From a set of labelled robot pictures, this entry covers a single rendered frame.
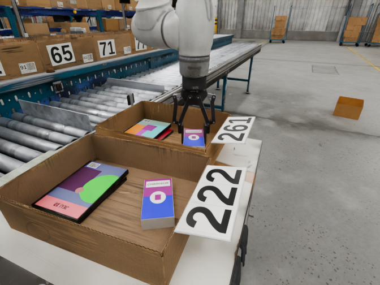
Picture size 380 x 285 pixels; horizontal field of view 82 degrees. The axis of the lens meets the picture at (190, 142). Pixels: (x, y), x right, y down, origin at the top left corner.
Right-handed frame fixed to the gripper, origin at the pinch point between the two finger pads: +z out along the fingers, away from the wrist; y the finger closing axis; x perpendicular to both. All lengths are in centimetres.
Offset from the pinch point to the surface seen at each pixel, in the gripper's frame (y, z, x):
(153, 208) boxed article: -9.1, 0.9, -33.2
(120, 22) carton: -234, -23, 755
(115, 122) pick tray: -28.3, -2.3, 4.7
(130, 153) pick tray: -18.5, -0.9, -13.6
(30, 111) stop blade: -79, 4, 32
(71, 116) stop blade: -52, 2, 20
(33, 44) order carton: -84, -23, 57
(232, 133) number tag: 11.1, -6.2, -11.1
